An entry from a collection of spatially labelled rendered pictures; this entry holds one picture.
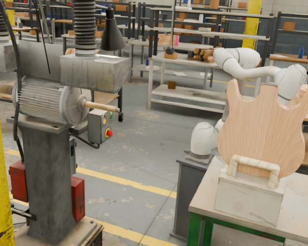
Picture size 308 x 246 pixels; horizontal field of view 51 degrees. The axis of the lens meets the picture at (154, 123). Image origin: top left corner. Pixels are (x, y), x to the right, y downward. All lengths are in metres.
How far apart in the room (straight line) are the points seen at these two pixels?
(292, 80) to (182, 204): 1.34
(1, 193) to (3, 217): 0.08
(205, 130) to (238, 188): 0.96
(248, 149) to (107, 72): 0.71
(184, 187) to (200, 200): 0.94
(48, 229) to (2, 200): 1.31
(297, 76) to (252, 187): 0.62
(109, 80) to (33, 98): 0.51
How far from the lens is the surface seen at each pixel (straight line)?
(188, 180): 2.49
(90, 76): 1.58
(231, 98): 1.38
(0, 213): 1.01
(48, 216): 2.23
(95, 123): 2.07
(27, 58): 1.90
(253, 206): 1.50
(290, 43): 12.51
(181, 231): 2.76
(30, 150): 2.06
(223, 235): 2.92
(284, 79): 1.77
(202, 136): 2.36
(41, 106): 1.86
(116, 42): 1.71
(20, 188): 2.26
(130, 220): 2.95
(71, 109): 1.78
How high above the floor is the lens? 1.82
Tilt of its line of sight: 21 degrees down
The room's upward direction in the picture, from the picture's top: 3 degrees clockwise
